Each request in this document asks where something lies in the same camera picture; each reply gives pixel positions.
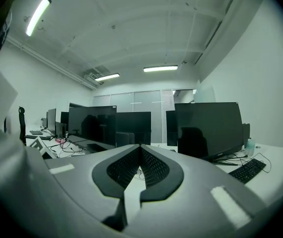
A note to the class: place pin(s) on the black computer keyboard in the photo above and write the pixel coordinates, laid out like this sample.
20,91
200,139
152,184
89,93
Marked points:
35,132
248,170
45,137

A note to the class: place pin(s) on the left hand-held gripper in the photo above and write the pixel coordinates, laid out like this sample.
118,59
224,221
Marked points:
40,147

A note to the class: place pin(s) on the ceiling air vent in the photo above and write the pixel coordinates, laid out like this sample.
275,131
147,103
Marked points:
96,74

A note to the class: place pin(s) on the grey office chair back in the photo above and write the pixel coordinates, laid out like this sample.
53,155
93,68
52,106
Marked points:
124,139

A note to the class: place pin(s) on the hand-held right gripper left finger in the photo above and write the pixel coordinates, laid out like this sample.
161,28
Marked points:
77,182

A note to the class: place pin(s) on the large black computer monitor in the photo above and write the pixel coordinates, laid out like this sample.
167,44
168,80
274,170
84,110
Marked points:
208,130

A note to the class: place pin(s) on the black office chair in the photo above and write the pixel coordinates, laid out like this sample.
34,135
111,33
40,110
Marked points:
22,125

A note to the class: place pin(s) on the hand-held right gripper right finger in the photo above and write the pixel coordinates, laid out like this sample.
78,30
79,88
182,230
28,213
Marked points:
196,182

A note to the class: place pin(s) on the long ceiling light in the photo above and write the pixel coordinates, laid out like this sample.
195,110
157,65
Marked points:
106,77
37,17
160,68

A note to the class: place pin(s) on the small black computer monitor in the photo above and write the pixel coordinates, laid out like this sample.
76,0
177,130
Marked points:
60,130

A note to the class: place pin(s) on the clear plastic bottle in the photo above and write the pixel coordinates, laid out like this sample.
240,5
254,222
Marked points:
250,146

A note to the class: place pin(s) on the black monitor with thin bezel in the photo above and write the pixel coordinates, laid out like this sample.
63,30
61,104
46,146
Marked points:
91,125

